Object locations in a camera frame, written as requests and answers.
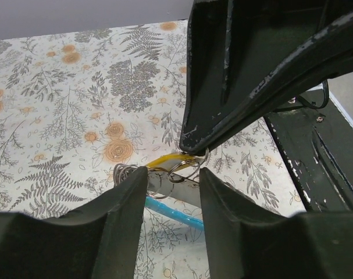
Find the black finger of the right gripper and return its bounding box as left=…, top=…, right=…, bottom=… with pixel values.
left=180, top=1, right=325, bottom=155
left=193, top=7, right=353, bottom=156

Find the grey keyring with blue handle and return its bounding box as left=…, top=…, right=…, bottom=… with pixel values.
left=112, top=151, right=208, bottom=233

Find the yellow key tag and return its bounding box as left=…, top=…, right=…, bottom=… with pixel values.
left=147, top=153, right=195, bottom=171

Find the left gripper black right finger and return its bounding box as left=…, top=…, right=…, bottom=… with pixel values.
left=199, top=168, right=353, bottom=278

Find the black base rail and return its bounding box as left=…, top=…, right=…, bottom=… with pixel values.
left=264, top=98, right=353, bottom=212

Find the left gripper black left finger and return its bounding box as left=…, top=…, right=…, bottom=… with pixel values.
left=0, top=167, right=148, bottom=278

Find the floral table mat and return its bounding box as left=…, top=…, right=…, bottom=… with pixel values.
left=0, top=20, right=305, bottom=278

